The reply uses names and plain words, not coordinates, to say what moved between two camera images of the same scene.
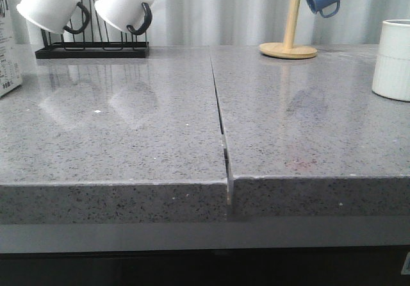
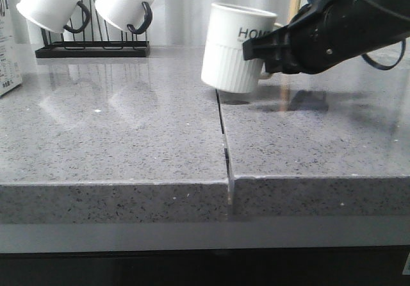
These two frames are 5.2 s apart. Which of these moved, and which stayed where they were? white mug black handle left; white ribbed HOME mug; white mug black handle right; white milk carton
Moved: white ribbed HOME mug
Stayed: white milk carton; white mug black handle right; white mug black handle left
